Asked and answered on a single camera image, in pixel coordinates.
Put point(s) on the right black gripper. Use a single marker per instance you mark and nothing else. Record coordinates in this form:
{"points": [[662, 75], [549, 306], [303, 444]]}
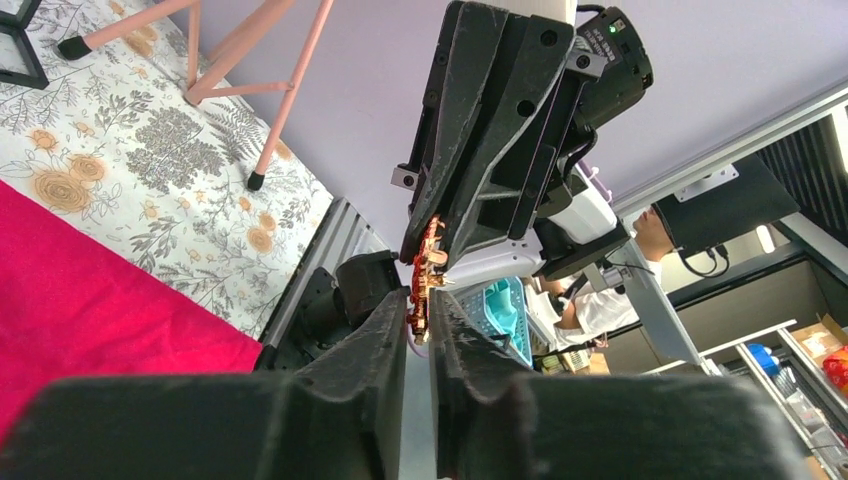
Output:
{"points": [[500, 99]]}

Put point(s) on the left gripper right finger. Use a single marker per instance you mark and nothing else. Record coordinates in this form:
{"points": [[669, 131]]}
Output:
{"points": [[479, 406]]}

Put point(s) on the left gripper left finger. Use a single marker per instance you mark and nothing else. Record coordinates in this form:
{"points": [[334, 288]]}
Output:
{"points": [[346, 406]]}

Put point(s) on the orange glitter brooch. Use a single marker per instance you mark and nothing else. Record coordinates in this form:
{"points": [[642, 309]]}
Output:
{"points": [[427, 263]]}

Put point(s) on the red t-shirt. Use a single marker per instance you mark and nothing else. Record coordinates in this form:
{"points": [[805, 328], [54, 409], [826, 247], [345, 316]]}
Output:
{"points": [[71, 307]]}

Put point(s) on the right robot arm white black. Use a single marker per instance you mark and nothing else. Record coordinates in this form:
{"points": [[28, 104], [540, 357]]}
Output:
{"points": [[574, 224]]}

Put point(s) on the black monitor on arm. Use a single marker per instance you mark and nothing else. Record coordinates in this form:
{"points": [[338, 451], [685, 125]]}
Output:
{"points": [[701, 217]]}

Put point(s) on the black brooch box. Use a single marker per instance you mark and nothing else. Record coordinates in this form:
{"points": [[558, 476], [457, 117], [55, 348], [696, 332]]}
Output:
{"points": [[16, 16]]}

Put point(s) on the teal plastic basket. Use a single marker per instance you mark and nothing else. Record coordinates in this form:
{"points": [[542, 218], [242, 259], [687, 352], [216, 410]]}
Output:
{"points": [[498, 311]]}

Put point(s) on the pink perforated music stand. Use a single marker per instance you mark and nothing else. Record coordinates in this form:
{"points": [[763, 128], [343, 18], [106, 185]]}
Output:
{"points": [[224, 57]]}

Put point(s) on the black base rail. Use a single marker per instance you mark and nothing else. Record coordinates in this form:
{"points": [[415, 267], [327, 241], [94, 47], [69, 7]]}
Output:
{"points": [[321, 308]]}

